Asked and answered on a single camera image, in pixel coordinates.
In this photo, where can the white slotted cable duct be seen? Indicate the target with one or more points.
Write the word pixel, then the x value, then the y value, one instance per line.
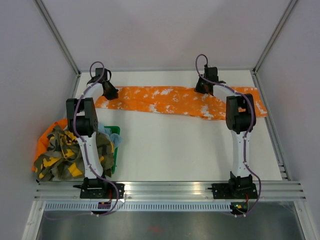
pixel 138 206

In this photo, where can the camouflage trousers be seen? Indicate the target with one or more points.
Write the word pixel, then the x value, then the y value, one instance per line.
pixel 63 159

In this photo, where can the green plastic bin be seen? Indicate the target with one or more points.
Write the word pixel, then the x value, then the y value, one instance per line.
pixel 115 154

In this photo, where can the orange garment in pile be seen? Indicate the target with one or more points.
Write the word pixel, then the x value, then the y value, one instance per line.
pixel 43 141

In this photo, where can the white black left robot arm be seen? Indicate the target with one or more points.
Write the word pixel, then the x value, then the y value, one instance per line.
pixel 82 121

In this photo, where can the right aluminium frame post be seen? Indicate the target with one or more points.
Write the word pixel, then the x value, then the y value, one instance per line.
pixel 275 34

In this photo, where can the aluminium frame post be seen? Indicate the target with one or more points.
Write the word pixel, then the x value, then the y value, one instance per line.
pixel 275 34
pixel 56 34

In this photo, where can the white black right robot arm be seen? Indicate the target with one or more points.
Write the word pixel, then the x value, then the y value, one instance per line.
pixel 240 118

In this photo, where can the aluminium mounting rail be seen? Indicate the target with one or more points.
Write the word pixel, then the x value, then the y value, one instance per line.
pixel 170 191

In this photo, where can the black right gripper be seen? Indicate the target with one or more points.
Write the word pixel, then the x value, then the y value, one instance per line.
pixel 198 88

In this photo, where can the left aluminium frame post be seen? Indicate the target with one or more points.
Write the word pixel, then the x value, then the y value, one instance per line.
pixel 56 34

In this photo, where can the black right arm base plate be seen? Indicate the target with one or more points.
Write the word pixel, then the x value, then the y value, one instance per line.
pixel 225 191

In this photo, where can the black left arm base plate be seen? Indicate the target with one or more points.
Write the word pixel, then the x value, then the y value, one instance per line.
pixel 102 191

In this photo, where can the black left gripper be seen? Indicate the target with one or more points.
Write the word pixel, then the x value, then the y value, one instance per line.
pixel 114 95

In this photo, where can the orange white tie-dye trousers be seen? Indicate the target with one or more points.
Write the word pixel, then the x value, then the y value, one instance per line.
pixel 179 100

